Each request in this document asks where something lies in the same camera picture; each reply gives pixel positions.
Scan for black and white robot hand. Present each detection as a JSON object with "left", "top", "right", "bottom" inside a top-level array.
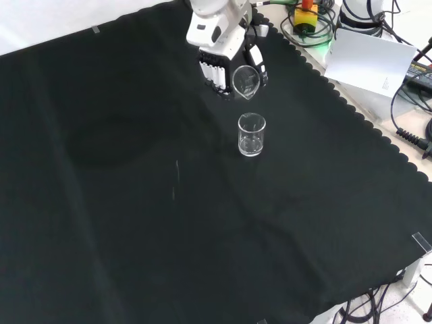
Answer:
[{"left": 186, "top": 11, "right": 271, "bottom": 103}]

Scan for clear glass beaker with spout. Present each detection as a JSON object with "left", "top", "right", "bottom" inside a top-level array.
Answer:
[{"left": 232, "top": 65, "right": 263, "bottom": 103}]

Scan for yellow emergency stop button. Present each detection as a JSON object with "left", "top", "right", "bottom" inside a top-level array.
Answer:
[{"left": 292, "top": 0, "right": 319, "bottom": 35}]

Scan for pale board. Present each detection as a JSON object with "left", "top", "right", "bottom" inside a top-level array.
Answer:
[{"left": 324, "top": 28, "right": 419, "bottom": 100}]

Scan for black table cloth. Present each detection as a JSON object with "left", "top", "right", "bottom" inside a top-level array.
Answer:
[{"left": 0, "top": 0, "right": 432, "bottom": 324}]

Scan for black power adapter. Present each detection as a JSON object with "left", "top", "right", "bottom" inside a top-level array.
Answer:
[{"left": 404, "top": 58, "right": 432, "bottom": 91}]

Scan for black tripod leg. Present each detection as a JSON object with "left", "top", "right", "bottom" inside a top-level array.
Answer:
[{"left": 412, "top": 36, "right": 432, "bottom": 62}]

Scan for green cable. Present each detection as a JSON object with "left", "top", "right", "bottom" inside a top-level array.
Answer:
[{"left": 279, "top": 0, "right": 337, "bottom": 48}]

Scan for black cable with ribbed plug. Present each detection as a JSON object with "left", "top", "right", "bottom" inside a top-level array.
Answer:
[{"left": 390, "top": 79, "right": 432, "bottom": 160}]

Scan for white table leg bracket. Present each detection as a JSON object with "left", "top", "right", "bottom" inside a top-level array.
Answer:
[{"left": 402, "top": 252, "right": 432, "bottom": 288}]

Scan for black floor cables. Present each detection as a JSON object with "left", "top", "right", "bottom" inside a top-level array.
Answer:
[{"left": 331, "top": 281, "right": 432, "bottom": 324}]

